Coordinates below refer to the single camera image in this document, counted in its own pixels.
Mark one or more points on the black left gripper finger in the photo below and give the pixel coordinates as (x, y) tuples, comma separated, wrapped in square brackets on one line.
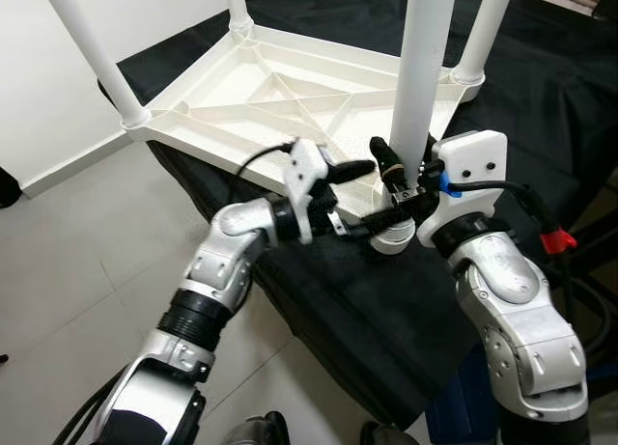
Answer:
[(350, 170), (367, 223)]

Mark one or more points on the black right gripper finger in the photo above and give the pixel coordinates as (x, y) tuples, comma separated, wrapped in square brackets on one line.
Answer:
[(389, 165)]

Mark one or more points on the white plastic table top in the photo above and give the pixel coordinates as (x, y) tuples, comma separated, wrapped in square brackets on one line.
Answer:
[(241, 117)]

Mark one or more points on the black tablecloth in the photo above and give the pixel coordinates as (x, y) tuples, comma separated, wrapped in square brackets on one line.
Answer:
[(386, 310)]

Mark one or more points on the black robot right foot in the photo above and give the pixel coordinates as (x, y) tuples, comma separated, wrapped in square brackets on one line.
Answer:
[(388, 435)]

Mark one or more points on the black robot foot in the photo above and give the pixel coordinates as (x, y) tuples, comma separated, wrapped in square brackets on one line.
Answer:
[(388, 435), (256, 431)]

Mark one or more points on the black robot left foot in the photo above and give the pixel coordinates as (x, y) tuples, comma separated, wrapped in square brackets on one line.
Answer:
[(256, 431)]

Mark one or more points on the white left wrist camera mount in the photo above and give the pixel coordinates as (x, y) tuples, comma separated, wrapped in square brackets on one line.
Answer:
[(304, 170)]

